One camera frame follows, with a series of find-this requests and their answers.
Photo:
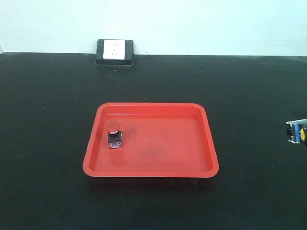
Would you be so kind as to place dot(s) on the red mushroom push button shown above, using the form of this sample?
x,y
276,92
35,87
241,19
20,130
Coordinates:
x,y
114,134

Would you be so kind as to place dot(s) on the red plastic tray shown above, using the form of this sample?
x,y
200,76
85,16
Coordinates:
x,y
159,140

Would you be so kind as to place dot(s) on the black white power socket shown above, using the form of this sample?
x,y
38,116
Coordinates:
x,y
114,52

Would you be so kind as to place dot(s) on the yellow mushroom push button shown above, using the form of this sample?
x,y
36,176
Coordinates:
x,y
297,131

